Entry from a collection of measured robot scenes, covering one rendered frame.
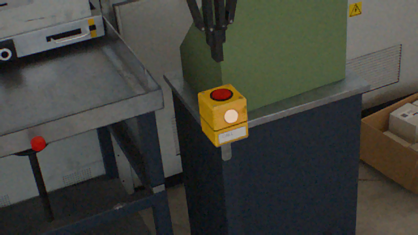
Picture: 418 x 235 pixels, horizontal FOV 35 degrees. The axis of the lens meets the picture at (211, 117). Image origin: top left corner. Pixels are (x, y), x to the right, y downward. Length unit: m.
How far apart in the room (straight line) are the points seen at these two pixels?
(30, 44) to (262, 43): 0.62
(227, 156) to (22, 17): 0.66
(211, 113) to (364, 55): 1.48
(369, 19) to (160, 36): 0.88
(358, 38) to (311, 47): 1.08
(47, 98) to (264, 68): 0.52
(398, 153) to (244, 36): 1.14
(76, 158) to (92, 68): 0.76
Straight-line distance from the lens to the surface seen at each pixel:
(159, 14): 2.24
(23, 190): 2.43
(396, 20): 2.80
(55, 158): 2.39
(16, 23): 1.77
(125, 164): 2.49
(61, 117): 1.52
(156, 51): 2.28
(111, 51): 1.76
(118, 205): 1.73
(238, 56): 1.53
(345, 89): 1.70
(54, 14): 1.78
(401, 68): 2.93
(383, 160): 2.57
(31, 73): 1.74
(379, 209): 2.49
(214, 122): 1.38
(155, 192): 1.74
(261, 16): 1.52
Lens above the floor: 1.62
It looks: 33 degrees down
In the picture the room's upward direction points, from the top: 6 degrees counter-clockwise
